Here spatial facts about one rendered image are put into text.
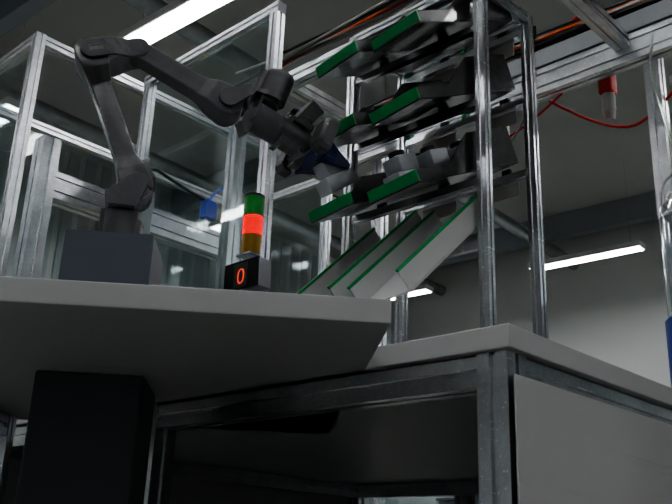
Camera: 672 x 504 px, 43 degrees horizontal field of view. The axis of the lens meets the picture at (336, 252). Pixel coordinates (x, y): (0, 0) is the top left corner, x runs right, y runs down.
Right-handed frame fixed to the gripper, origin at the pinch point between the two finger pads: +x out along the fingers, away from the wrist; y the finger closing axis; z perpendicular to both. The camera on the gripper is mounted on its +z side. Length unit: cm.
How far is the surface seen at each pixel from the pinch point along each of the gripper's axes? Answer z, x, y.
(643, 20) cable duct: 109, 84, 19
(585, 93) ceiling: 544, 442, 494
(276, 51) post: 52, -5, 52
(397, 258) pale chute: -15.2, 15.6, -9.2
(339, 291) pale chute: -26.2, 7.1, -8.9
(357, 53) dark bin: 21.8, -3.8, -4.2
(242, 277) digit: -10.8, 7.9, 47.0
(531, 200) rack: 6.2, 35.4, -16.7
